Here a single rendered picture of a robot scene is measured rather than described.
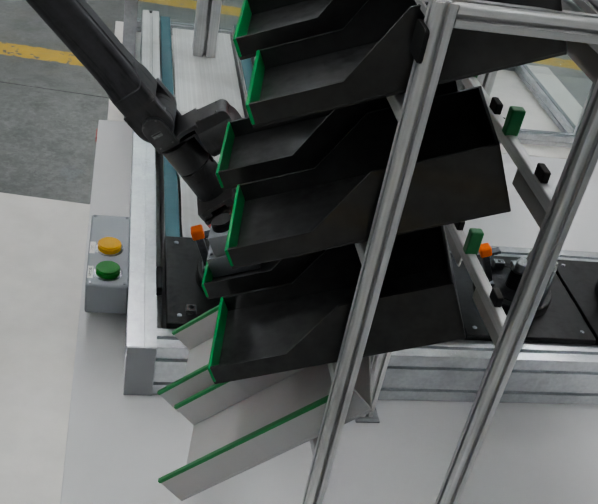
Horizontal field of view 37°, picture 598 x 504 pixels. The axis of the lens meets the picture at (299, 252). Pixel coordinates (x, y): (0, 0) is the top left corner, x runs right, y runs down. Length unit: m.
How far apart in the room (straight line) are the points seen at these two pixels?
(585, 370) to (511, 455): 0.21
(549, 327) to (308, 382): 0.61
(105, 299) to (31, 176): 2.14
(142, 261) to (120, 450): 0.36
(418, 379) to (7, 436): 0.65
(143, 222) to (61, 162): 2.07
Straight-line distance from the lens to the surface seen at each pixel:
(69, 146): 3.83
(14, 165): 3.68
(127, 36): 2.18
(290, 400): 1.12
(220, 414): 1.20
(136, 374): 1.42
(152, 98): 1.30
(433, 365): 1.49
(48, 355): 1.51
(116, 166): 2.01
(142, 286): 1.51
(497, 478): 1.47
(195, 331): 1.31
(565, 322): 1.64
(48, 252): 1.73
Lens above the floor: 1.88
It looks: 34 degrees down
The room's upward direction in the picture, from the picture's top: 11 degrees clockwise
